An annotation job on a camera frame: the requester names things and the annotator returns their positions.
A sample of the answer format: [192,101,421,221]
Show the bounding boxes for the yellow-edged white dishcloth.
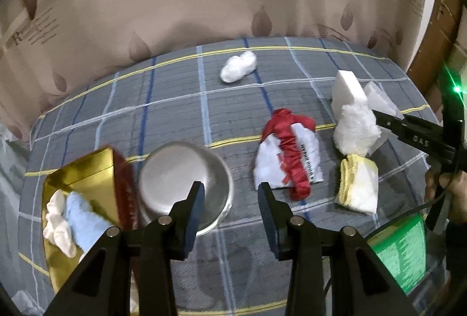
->
[335,154,378,215]

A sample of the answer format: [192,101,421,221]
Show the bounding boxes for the light blue folded towel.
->
[65,191,112,254]

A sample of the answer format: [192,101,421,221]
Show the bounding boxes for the brown wooden door frame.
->
[408,0,466,119]

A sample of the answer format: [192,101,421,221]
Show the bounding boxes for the small white crumpled wad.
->
[220,51,257,84]

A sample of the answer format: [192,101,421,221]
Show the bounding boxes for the white fluffy cloth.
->
[333,103,381,156]

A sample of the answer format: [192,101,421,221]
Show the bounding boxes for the white sock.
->
[43,190,77,258]

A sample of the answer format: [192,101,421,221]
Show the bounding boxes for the grey plaid tablecloth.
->
[18,37,435,315]

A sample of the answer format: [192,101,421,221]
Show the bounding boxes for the right hand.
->
[425,160,467,224]

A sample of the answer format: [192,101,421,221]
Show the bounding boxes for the black cable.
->
[322,187,451,302]

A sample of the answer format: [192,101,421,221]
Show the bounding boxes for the translucent plastic cover sheet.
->
[1,125,40,315]

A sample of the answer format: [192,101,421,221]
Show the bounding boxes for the gold metal tin box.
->
[40,145,140,296]

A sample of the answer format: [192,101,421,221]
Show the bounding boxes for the white foam block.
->
[332,70,367,119]

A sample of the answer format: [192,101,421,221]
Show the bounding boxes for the red and white cloth bag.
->
[253,108,323,201]

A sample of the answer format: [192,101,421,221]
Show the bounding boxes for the green printed box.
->
[368,214,427,294]

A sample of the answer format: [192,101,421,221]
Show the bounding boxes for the steel bowl upside down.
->
[139,141,234,235]

